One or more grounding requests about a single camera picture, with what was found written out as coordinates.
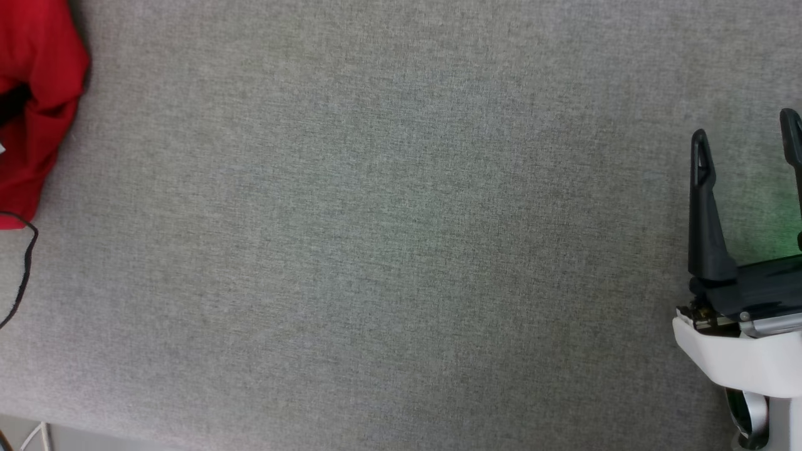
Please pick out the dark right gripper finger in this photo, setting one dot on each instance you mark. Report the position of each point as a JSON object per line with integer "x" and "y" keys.
{"x": 794, "y": 134}

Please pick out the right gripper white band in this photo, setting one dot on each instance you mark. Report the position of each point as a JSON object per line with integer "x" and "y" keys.
{"x": 752, "y": 357}

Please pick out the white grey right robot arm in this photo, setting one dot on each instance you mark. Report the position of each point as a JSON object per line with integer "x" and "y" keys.
{"x": 786, "y": 426}

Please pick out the grey fabric sofa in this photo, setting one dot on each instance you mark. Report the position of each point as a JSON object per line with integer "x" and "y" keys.
{"x": 401, "y": 225}

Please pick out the red white-striped garment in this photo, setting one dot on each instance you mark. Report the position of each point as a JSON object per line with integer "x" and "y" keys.
{"x": 37, "y": 56}

